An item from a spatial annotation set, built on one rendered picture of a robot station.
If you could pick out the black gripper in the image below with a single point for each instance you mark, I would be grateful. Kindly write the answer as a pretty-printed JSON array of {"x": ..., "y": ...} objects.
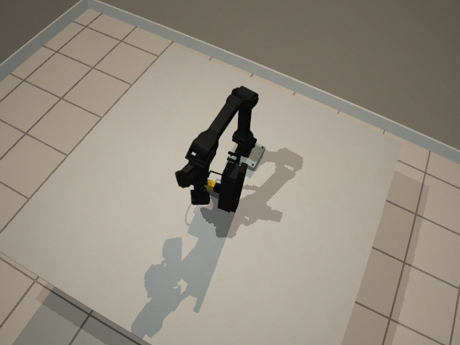
[{"x": 200, "y": 196}]

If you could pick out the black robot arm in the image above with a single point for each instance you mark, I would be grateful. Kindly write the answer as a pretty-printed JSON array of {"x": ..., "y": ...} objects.
[{"x": 205, "y": 145}]

